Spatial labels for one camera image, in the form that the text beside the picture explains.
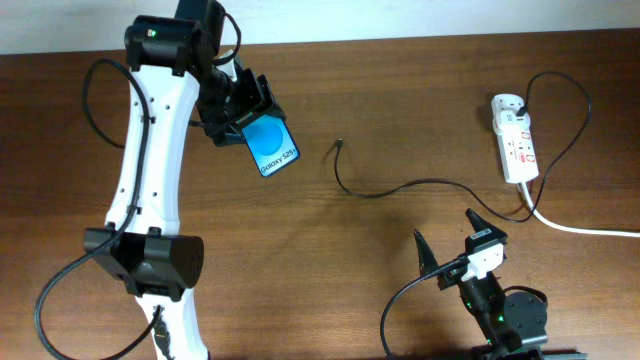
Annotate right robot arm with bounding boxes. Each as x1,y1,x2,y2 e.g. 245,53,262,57
414,209,588,359

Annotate blue Galaxy smartphone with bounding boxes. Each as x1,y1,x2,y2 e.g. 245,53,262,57
242,115,300,177

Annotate white charger adapter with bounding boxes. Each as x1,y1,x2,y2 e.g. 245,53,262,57
493,108,531,135

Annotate white power strip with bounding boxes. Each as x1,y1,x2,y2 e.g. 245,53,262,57
491,94,539,184

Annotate white power strip cord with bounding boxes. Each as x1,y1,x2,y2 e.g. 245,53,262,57
517,180,640,239

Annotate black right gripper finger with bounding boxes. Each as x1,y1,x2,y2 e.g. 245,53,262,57
413,229,439,279
465,208,506,245

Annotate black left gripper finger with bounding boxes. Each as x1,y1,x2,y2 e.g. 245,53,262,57
250,75,286,120
207,123,246,147

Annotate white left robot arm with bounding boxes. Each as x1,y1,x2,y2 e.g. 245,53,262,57
84,1,300,359

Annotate black charging cable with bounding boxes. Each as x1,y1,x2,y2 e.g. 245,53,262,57
333,70,594,224

